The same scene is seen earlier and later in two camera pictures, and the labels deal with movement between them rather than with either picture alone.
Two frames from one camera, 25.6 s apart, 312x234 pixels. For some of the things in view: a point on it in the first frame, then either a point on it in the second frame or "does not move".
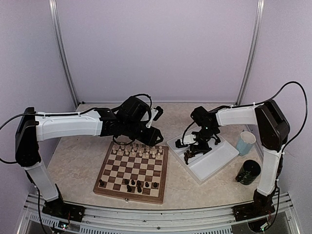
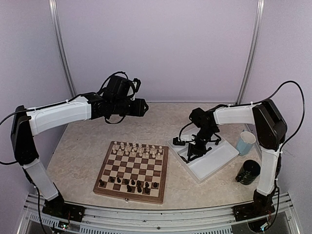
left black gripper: (150, 139) → (139, 110)
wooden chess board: (134, 172) does not move
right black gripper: (199, 149) does not move
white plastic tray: (201, 166) does not move
